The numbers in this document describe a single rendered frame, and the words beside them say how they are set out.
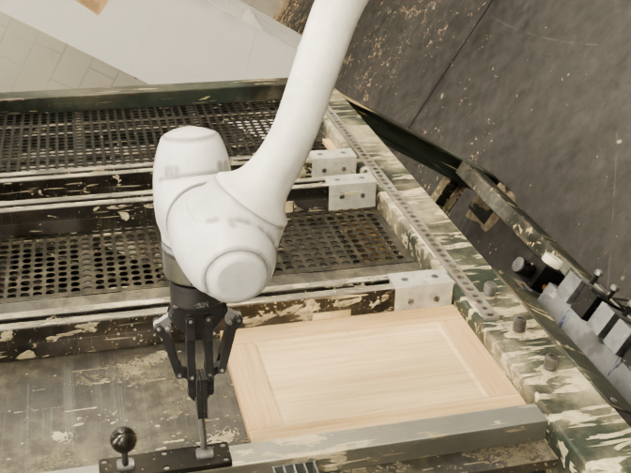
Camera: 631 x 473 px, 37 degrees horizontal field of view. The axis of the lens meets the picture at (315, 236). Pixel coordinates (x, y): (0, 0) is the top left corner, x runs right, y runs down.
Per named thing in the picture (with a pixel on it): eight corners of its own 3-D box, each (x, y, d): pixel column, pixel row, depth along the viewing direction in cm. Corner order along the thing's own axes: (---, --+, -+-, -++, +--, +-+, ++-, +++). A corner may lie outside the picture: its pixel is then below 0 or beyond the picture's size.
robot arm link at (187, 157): (148, 225, 130) (166, 268, 119) (141, 120, 123) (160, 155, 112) (223, 216, 133) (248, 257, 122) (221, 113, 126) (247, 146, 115)
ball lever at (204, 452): (219, 464, 142) (212, 379, 140) (193, 467, 142) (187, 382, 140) (215, 455, 146) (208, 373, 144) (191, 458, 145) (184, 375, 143)
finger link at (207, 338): (198, 303, 134) (208, 301, 134) (203, 367, 139) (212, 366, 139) (202, 316, 130) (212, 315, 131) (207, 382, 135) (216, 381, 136)
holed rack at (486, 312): (500, 319, 181) (500, 316, 181) (485, 321, 181) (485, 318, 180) (304, 76, 324) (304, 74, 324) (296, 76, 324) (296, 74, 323)
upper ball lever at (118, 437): (139, 479, 141) (138, 445, 130) (114, 481, 140) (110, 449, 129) (137, 454, 143) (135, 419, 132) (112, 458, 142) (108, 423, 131)
